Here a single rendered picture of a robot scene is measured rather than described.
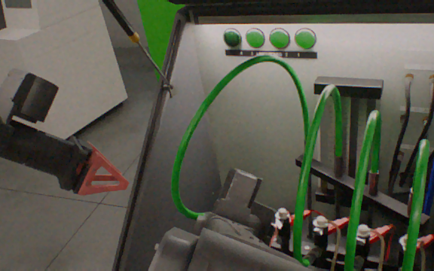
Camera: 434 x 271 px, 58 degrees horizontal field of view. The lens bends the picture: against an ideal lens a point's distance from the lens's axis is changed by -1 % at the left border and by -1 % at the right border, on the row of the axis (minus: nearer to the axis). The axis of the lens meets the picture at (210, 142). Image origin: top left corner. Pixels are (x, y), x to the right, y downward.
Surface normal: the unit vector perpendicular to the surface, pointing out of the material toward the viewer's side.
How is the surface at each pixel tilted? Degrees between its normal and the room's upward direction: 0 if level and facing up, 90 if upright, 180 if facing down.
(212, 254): 24
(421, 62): 90
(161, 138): 90
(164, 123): 90
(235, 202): 52
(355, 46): 90
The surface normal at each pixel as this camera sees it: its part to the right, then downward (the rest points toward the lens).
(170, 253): 0.25, -0.74
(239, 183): -0.03, -0.08
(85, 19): 0.82, 0.20
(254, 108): -0.44, 0.55
